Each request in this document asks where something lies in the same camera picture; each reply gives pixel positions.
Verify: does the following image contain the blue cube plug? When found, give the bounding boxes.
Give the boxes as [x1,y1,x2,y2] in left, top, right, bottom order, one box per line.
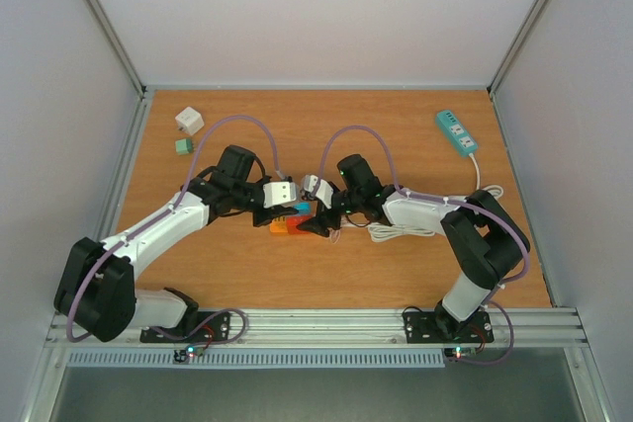
[294,202,313,215]

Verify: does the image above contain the red cube plug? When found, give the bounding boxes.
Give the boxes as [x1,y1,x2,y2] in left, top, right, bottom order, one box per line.
[286,214,313,235]

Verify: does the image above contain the orange strip white cord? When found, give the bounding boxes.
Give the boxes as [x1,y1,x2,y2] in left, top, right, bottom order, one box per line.
[340,221,436,245]

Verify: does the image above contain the green usb charger plug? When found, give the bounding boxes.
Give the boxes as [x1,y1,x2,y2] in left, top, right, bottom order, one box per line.
[174,137,195,155]

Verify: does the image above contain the white cube adapter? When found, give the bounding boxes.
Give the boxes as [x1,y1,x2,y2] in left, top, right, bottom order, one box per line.
[175,107,204,135]

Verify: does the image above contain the teal power strip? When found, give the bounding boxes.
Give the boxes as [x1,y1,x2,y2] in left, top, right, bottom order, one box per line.
[435,110,479,157]

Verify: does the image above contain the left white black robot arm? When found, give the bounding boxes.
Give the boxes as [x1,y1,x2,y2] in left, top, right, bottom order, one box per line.
[53,145,300,342]

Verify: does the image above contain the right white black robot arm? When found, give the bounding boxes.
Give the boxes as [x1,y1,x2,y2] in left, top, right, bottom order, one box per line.
[299,154,530,341]

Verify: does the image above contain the left small circuit board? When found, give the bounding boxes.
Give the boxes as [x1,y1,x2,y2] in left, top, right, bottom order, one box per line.
[173,346,206,364]

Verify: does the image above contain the small circuit board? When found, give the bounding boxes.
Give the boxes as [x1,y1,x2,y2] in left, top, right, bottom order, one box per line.
[173,346,206,364]
[444,346,480,361]

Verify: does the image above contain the right small circuit board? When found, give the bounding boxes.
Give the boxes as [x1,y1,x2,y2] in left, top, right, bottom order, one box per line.
[444,346,480,361]

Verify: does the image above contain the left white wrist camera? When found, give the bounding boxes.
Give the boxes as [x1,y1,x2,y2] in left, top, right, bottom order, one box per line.
[262,181,301,209]

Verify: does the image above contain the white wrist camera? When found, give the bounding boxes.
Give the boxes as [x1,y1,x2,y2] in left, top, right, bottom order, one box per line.
[301,175,335,210]
[262,181,301,209]

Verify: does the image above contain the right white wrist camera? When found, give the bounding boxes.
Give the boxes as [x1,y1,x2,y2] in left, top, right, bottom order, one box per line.
[301,175,335,210]

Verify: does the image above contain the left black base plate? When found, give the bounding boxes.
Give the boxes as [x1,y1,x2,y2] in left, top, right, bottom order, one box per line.
[139,310,230,344]

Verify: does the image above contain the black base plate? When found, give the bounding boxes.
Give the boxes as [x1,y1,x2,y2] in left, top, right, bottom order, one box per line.
[139,310,230,344]
[402,307,495,346]

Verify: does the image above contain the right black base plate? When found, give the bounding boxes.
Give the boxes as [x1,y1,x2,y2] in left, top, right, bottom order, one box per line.
[402,307,495,346]

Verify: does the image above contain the grey slotted cable duct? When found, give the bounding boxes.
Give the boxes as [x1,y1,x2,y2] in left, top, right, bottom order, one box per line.
[66,348,445,370]

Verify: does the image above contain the front aluminium rail frame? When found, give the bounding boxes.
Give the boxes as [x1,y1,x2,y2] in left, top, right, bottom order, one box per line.
[44,306,590,349]

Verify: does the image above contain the left aluminium corner post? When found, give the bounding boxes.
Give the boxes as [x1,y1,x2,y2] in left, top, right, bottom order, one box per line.
[83,0,146,97]

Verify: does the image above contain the aluminium corner post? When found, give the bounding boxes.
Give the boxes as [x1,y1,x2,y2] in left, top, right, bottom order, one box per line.
[83,0,146,97]
[488,0,583,92]

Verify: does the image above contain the right aluminium corner post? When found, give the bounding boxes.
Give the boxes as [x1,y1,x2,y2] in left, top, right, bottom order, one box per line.
[488,0,583,92]

